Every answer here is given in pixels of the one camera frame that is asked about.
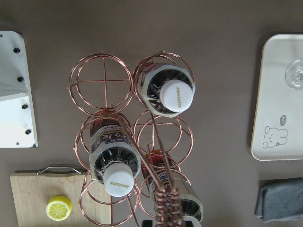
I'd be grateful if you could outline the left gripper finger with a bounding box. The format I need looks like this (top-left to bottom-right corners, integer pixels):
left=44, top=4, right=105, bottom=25
left=142, top=220, right=153, bottom=227

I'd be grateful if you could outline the tea bottle moved to tray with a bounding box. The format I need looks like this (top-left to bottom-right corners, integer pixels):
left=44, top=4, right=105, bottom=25
left=141, top=149, right=203, bottom=227

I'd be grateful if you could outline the copper wire bottle basket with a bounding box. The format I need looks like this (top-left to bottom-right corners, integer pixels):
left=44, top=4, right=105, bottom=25
left=68, top=51, right=196, bottom=227

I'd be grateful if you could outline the tea bottle in basket middle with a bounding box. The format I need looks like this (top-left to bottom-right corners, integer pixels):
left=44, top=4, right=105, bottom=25
left=89, top=119, right=141, bottom=197

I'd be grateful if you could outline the tea bottle in basket corner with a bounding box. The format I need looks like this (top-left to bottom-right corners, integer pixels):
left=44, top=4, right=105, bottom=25
left=136, top=62, right=196, bottom=118

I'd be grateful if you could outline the half lemon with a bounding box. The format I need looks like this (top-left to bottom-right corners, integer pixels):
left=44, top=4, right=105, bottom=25
left=46, top=195, right=73, bottom=221

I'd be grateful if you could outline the bamboo cutting board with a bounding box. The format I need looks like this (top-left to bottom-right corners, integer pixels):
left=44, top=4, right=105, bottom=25
left=10, top=169, right=113, bottom=227

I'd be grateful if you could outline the grey folded cloth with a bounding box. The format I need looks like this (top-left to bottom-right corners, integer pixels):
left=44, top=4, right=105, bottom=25
left=255, top=177, right=303, bottom=223

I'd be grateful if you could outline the cream rabbit tray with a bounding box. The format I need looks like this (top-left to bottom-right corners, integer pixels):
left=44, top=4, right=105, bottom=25
left=250, top=34, right=303, bottom=161

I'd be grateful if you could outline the clear wine glass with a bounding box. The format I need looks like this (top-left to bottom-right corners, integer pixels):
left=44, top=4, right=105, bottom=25
left=285, top=60, right=303, bottom=90

